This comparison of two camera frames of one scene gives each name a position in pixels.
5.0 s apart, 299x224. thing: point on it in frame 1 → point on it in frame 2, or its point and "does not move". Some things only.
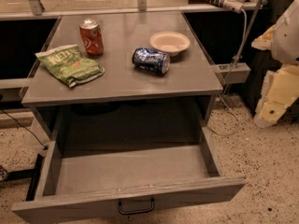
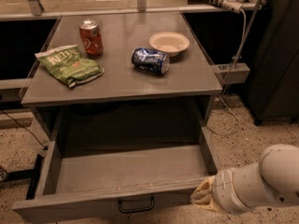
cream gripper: [287, 36] → [222, 189]
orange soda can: [92, 37] does not move
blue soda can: [150, 60] does not move
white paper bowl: [170, 42] does not move
